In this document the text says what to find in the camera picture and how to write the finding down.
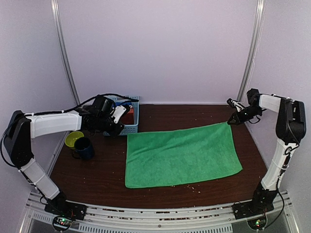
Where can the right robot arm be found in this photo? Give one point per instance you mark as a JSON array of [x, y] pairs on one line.
[[290, 130]]

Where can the dark red towel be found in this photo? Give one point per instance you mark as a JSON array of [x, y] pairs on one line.
[[128, 118]]

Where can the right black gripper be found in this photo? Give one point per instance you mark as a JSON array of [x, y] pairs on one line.
[[239, 119]]

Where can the green microfiber towel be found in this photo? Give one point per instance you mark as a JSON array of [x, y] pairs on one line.
[[169, 158]]

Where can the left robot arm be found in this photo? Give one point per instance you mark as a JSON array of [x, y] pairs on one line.
[[24, 128]]

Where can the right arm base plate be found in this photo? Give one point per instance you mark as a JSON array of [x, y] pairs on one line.
[[245, 210]]

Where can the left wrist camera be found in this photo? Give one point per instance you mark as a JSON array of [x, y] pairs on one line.
[[104, 107]]

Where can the yellow green bowl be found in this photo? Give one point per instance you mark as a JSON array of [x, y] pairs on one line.
[[72, 137]]

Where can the aluminium post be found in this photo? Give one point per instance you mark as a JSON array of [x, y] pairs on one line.
[[63, 50], [257, 26]]

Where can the aluminium front rail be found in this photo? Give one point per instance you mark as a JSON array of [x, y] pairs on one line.
[[205, 219]]

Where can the light blue plastic basket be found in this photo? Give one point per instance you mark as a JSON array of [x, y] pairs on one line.
[[131, 128]]

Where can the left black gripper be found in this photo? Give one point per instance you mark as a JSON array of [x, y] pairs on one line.
[[119, 127]]

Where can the dark blue mug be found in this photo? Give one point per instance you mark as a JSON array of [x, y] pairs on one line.
[[83, 149]]

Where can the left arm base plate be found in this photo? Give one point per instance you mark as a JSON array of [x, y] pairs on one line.
[[69, 209]]

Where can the left aluminium post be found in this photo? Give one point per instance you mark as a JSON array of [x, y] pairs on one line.
[[63, 50]]

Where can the right aluminium post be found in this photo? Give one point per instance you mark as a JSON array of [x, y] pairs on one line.
[[257, 26]]

